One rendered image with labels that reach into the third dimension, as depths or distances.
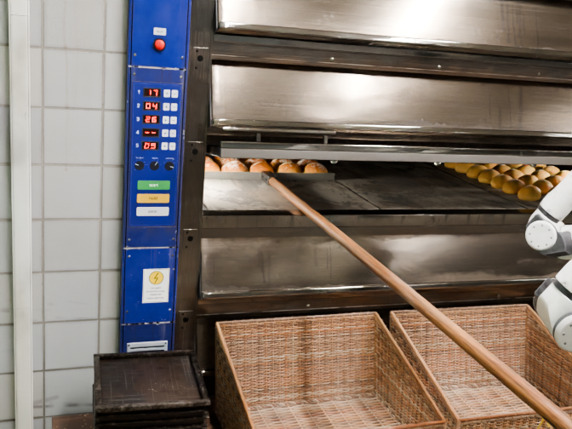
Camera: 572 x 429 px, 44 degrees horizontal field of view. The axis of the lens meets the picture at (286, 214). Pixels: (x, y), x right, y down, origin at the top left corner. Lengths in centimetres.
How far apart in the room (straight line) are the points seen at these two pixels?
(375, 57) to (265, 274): 74
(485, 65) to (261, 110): 75
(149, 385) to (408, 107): 112
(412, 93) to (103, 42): 94
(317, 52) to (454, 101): 50
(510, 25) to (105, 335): 156
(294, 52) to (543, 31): 84
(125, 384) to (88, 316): 29
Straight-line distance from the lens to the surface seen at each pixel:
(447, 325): 147
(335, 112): 212
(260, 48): 204
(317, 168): 266
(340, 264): 228
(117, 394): 190
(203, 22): 199
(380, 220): 228
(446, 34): 225
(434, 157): 214
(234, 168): 256
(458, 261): 249
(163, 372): 200
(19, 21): 193
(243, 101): 203
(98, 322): 215
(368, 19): 214
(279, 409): 227
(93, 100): 197
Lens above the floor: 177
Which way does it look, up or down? 16 degrees down
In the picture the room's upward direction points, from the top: 5 degrees clockwise
